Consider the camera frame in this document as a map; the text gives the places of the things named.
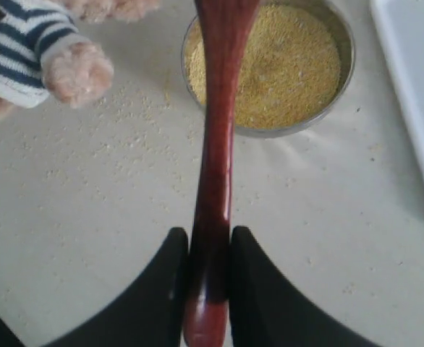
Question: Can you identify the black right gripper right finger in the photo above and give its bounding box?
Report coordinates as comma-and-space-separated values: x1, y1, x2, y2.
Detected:
229, 226, 373, 347

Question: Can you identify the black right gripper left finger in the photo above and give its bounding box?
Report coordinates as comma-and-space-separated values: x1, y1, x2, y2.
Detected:
49, 227, 188, 346

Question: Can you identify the plush teddy bear striped sweater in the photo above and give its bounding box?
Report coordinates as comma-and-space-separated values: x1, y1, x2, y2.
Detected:
0, 0, 160, 121

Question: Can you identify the dark red wooden spoon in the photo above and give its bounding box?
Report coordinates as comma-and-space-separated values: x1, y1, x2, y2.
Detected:
183, 0, 260, 346

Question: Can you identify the stainless steel bowl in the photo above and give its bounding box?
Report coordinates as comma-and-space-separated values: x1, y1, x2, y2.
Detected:
181, 1, 356, 139

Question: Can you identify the yellow millet grain in bowl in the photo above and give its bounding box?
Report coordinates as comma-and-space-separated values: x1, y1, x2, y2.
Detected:
184, 3, 342, 129

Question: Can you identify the white rectangular plastic tray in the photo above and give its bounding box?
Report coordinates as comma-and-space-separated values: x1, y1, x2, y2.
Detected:
370, 1, 424, 180

